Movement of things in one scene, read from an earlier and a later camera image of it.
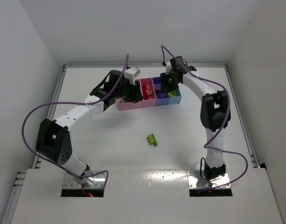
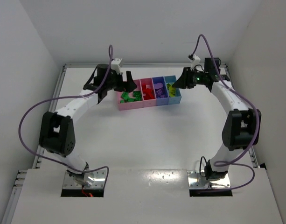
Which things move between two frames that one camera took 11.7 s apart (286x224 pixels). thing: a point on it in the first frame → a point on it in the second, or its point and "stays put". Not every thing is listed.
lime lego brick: [172, 94] stays put
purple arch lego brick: [157, 87] stays put
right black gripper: [167, 83] → [190, 79]
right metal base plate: [195, 180] stays put
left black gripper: [135, 92] → [122, 82]
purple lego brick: [163, 95] → [159, 92]
